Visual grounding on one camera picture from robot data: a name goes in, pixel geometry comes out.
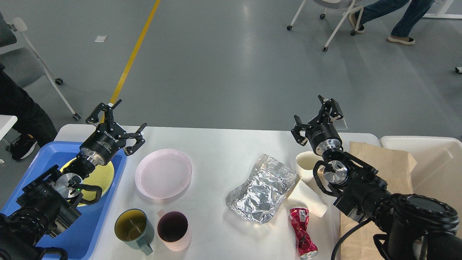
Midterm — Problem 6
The crushed red can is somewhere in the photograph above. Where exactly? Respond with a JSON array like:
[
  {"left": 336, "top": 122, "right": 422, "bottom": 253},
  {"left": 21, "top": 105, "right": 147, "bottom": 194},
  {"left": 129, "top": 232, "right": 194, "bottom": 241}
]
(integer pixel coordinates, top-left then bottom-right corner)
[{"left": 289, "top": 207, "right": 319, "bottom": 260}]

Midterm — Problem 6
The blue plastic tray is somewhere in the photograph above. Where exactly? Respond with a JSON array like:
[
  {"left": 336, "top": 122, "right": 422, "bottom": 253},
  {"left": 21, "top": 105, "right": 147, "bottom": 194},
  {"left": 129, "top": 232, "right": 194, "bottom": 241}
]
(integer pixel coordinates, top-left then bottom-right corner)
[{"left": 1, "top": 141, "right": 127, "bottom": 260}]

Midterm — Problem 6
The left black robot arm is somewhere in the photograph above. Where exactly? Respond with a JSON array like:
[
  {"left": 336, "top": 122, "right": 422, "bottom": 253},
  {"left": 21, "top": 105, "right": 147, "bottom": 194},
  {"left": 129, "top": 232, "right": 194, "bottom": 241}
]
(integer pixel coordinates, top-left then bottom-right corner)
[{"left": 1, "top": 99, "right": 147, "bottom": 260}]

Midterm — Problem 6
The pink mug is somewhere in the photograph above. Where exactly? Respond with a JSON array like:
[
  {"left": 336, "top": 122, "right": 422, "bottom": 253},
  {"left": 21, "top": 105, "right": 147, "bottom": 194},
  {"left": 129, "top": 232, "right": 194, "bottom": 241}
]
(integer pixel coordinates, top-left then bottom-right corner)
[{"left": 157, "top": 209, "right": 192, "bottom": 252}]

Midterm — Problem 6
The white chair top right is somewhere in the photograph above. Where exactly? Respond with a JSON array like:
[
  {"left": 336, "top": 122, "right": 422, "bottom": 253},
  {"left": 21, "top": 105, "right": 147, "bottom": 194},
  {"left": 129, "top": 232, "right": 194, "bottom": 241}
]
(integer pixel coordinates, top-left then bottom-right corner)
[{"left": 287, "top": 0, "right": 365, "bottom": 52}]

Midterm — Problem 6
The yellow plate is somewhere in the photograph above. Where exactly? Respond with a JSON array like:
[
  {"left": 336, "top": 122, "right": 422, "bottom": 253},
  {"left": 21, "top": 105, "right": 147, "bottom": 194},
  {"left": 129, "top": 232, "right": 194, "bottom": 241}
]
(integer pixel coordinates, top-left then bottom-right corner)
[{"left": 60, "top": 159, "right": 114, "bottom": 200}]

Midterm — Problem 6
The white table frame corner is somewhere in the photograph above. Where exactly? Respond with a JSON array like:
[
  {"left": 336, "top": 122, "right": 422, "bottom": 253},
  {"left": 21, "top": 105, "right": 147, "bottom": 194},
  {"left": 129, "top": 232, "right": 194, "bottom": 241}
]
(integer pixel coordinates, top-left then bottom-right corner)
[{"left": 423, "top": 0, "right": 462, "bottom": 20}]

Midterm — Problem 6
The crumpled aluminium foil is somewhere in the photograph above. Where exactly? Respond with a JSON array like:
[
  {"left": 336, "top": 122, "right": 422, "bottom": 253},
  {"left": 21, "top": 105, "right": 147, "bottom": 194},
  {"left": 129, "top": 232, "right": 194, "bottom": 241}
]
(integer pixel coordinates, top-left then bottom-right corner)
[{"left": 225, "top": 154, "right": 299, "bottom": 225}]

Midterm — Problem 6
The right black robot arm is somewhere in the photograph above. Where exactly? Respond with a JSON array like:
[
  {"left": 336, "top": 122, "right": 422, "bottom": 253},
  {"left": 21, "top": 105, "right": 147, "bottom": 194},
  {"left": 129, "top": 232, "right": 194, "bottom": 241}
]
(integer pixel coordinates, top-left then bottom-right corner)
[{"left": 291, "top": 95, "right": 462, "bottom": 260}]

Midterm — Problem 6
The grey chair left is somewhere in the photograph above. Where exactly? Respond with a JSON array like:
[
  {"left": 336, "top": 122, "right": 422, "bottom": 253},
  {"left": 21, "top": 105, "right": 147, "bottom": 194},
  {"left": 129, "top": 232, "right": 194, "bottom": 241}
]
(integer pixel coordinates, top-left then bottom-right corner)
[{"left": 0, "top": 16, "right": 81, "bottom": 121}]

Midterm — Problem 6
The lying white paper cup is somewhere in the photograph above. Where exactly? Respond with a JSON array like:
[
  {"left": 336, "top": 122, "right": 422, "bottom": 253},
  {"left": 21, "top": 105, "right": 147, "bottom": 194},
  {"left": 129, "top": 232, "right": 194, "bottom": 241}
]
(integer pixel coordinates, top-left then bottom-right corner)
[{"left": 287, "top": 180, "right": 328, "bottom": 218}]

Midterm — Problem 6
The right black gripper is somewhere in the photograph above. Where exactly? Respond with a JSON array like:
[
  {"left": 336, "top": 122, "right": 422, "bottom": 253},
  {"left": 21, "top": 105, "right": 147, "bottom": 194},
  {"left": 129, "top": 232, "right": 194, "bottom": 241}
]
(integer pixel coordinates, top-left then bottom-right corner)
[{"left": 291, "top": 95, "right": 344, "bottom": 155}]

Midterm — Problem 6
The white side table left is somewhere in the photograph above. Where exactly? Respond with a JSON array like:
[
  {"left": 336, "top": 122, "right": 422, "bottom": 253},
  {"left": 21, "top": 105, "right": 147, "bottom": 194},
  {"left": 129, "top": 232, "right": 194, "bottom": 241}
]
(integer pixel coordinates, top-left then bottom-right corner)
[{"left": 0, "top": 114, "right": 18, "bottom": 139}]

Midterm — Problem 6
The person in dark clothes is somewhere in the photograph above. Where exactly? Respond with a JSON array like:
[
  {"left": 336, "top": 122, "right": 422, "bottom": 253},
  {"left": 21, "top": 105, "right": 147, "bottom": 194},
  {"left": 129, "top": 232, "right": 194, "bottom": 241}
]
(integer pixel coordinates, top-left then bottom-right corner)
[{"left": 0, "top": 64, "right": 57, "bottom": 161}]

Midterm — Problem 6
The white paper on floor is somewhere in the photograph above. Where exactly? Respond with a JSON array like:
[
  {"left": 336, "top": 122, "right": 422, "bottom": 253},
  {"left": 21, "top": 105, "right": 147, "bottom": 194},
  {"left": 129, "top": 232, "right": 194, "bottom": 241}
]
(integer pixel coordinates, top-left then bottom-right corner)
[{"left": 94, "top": 35, "right": 108, "bottom": 43}]

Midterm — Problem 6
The pink plate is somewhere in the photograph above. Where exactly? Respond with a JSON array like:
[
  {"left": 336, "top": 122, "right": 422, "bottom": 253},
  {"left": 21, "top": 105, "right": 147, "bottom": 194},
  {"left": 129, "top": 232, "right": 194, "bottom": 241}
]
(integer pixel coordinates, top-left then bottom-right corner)
[{"left": 134, "top": 148, "right": 193, "bottom": 199}]

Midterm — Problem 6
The white plastic bin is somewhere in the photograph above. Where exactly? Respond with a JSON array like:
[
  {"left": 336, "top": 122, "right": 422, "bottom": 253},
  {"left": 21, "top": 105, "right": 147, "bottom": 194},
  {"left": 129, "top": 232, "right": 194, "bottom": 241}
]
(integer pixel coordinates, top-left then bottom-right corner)
[{"left": 379, "top": 135, "right": 462, "bottom": 218}]

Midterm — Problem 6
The upright white paper cup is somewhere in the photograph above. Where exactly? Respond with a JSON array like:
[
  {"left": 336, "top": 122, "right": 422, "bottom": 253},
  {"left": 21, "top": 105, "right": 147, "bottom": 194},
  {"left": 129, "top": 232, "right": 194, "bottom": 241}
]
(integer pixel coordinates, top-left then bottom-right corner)
[{"left": 296, "top": 151, "right": 322, "bottom": 184}]

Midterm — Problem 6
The green mug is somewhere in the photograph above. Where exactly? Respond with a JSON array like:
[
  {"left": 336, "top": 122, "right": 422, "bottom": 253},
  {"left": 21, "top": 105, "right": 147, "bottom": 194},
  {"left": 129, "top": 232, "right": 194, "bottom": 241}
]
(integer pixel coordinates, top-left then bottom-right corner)
[{"left": 114, "top": 208, "right": 155, "bottom": 256}]

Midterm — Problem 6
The brown paper bag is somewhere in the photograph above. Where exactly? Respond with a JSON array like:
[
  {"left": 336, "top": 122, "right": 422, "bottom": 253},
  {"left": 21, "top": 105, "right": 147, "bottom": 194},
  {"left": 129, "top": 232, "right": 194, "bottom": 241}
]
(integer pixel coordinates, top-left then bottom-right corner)
[{"left": 337, "top": 142, "right": 417, "bottom": 260}]

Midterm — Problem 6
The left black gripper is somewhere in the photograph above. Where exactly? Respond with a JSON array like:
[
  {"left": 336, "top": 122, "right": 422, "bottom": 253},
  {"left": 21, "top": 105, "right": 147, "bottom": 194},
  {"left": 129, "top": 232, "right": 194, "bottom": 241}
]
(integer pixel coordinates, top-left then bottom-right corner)
[{"left": 80, "top": 99, "right": 147, "bottom": 165}]

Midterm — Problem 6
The person in blue jeans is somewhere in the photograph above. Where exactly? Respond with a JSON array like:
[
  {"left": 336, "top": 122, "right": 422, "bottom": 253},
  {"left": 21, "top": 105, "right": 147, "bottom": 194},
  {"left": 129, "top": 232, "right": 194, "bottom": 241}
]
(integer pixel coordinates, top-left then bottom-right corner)
[{"left": 348, "top": 0, "right": 436, "bottom": 46}]

